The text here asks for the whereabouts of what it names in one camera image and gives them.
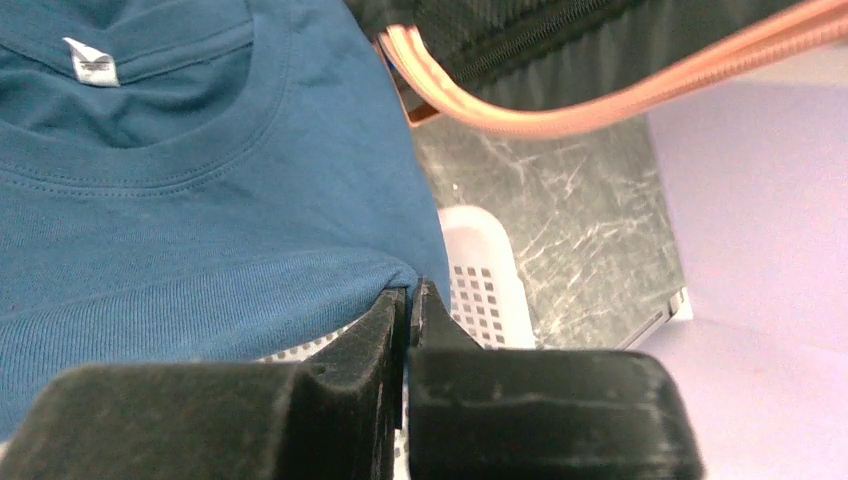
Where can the pink hard-shell suitcase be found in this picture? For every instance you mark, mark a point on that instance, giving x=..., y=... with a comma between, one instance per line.
x=545, y=69

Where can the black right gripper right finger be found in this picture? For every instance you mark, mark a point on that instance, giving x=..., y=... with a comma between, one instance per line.
x=543, y=411

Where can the white plastic mesh basket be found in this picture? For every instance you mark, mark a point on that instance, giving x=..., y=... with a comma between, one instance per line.
x=486, y=299

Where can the blue garment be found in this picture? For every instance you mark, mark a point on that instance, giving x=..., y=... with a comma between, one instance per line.
x=196, y=181

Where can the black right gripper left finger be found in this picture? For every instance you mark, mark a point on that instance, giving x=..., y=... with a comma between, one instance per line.
x=225, y=411

